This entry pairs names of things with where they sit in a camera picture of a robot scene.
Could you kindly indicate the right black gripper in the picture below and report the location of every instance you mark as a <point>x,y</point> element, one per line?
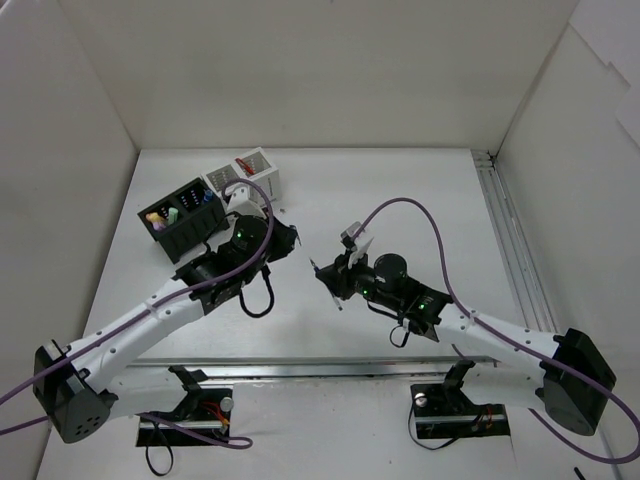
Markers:
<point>330,279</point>

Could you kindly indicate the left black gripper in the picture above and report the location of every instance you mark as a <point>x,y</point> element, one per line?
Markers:
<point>283,236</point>

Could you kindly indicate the blue pen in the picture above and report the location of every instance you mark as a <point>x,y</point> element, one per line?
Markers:
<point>335,300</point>

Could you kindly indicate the red pen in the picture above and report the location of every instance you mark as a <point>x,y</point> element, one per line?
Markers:
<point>245,166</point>

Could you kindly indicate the green highlighter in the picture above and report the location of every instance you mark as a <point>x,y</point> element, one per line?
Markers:
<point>172,216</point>

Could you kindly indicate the yellow highlighter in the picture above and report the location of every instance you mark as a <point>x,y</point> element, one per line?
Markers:
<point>153,217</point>

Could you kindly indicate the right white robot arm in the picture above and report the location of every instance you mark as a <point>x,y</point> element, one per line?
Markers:
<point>564,375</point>

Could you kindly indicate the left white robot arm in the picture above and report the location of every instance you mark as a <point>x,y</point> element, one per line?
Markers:
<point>84,384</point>

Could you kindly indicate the white slotted container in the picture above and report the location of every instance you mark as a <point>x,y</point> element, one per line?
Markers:
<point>267,175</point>

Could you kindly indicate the black slotted container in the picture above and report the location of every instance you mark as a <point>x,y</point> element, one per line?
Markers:
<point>197,221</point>

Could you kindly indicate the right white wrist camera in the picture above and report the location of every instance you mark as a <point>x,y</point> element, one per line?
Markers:
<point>357,240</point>

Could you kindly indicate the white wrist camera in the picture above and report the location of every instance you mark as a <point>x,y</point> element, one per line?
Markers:
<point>357,240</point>
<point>240,202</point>

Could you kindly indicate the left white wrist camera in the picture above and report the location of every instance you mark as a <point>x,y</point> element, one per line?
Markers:
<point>240,202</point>

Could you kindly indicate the aluminium front rail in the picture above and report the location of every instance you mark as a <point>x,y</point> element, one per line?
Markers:
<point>303,369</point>

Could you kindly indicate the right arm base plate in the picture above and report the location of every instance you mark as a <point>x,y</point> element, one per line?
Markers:
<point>438,414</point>

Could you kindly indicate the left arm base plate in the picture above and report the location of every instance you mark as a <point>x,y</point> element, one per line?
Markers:
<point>208,414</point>

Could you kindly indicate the aluminium side rail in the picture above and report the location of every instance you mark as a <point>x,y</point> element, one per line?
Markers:
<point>533,328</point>

